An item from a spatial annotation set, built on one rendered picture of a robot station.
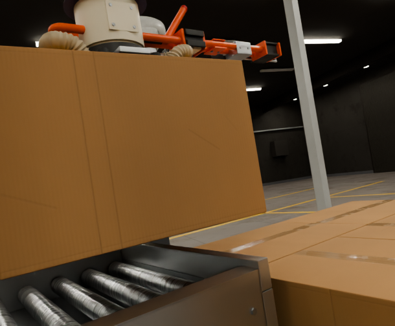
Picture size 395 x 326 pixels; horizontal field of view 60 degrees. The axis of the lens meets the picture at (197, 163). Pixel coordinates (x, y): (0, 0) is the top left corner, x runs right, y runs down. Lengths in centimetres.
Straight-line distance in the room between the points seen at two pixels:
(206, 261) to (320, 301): 25
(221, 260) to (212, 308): 17
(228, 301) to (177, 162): 31
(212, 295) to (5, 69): 53
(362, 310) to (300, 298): 13
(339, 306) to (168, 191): 40
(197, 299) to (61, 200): 30
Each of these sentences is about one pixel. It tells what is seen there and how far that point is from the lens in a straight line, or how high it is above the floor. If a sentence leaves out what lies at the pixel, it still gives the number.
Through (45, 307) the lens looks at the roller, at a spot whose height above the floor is 55.
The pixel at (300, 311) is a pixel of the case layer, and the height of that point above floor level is 48.
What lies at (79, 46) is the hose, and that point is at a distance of 84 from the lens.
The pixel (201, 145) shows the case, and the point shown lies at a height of 86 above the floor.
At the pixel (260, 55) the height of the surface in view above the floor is 119.
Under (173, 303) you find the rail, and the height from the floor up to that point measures 59.
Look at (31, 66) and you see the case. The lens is 72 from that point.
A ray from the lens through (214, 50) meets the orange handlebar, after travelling 119.
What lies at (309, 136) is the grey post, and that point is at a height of 109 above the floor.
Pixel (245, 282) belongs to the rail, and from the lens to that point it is 68.
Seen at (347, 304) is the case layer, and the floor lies 52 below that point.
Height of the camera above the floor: 78
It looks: 3 degrees up
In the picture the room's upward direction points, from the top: 8 degrees counter-clockwise
